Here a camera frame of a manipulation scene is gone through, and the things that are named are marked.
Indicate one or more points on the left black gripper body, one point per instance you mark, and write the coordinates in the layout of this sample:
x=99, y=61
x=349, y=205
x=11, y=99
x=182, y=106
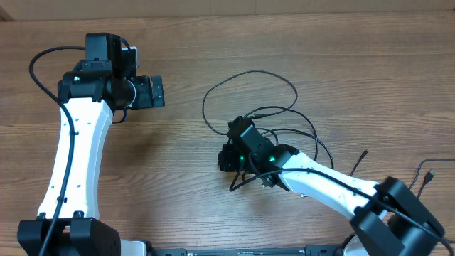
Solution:
x=143, y=92

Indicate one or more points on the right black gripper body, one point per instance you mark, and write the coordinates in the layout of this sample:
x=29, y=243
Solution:
x=234, y=159

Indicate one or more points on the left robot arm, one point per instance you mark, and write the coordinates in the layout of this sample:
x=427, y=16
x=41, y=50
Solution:
x=101, y=84

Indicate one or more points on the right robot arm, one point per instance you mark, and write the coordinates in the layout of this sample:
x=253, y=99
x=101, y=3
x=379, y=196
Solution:
x=386, y=218

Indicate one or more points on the cardboard back panel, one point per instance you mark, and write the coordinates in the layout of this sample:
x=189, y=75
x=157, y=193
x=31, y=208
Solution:
x=47, y=10

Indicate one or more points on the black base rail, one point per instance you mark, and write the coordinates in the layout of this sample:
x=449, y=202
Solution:
x=309, y=250

